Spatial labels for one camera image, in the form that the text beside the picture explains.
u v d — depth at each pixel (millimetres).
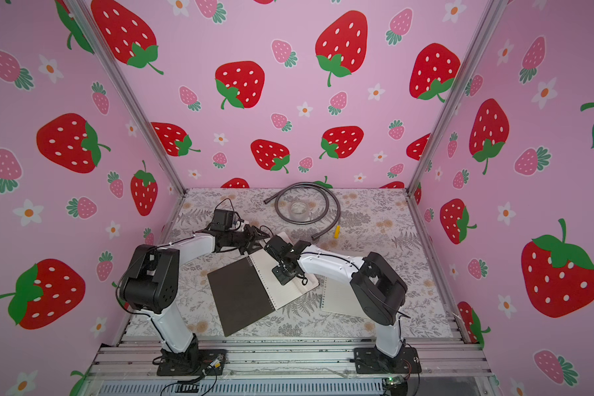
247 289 904
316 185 1222
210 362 717
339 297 864
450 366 736
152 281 495
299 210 1134
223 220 793
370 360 734
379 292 474
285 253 642
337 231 1045
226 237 773
